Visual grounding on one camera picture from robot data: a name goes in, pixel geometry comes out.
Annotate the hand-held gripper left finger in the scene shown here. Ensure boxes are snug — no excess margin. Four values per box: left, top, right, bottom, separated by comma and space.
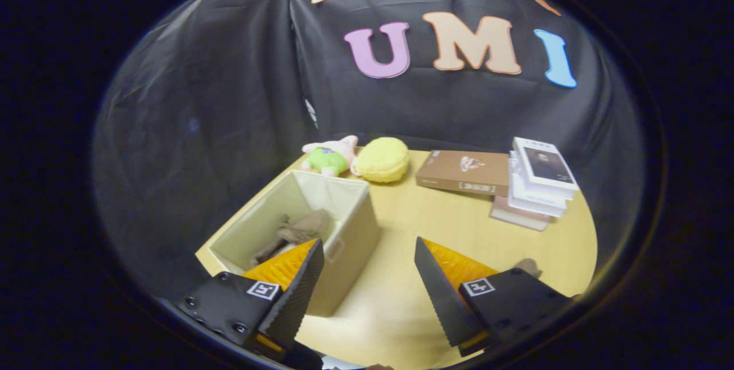
177, 238, 325, 359

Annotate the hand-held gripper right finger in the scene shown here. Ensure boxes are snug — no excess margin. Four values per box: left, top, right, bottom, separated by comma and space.
414, 236, 572, 358

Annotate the brown bow shoe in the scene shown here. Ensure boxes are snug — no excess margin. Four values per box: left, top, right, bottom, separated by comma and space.
513, 258, 542, 279
249, 211, 333, 267

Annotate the beige fabric storage box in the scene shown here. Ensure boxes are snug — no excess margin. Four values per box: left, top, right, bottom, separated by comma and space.
208, 170, 382, 318

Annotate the pale pink book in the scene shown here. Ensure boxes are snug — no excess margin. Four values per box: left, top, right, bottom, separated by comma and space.
489, 196, 552, 232

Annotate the brown book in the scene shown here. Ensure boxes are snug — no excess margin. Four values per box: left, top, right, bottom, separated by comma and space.
416, 150, 511, 197

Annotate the pink and green plush toy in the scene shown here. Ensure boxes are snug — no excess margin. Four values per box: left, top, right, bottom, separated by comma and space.
302, 135, 360, 178

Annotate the yellow round plush cushion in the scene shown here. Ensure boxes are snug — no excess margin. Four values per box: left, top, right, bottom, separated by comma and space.
351, 137, 411, 184

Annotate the white portrait cover book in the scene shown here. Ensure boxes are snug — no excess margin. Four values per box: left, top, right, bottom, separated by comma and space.
512, 137, 579, 200

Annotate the black backdrop cloth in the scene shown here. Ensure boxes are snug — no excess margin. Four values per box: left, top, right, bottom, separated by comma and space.
92, 0, 649, 302

